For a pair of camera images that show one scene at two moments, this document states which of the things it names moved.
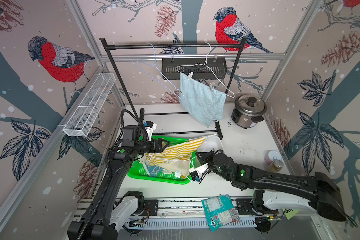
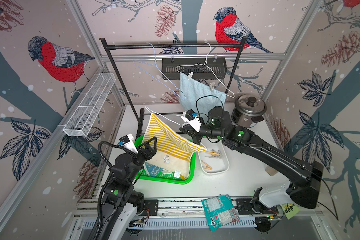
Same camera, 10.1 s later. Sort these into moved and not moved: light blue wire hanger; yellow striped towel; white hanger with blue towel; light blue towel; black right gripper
Moved: black right gripper; yellow striped towel
Not moved: light blue wire hanger; white hanger with blue towel; light blue towel
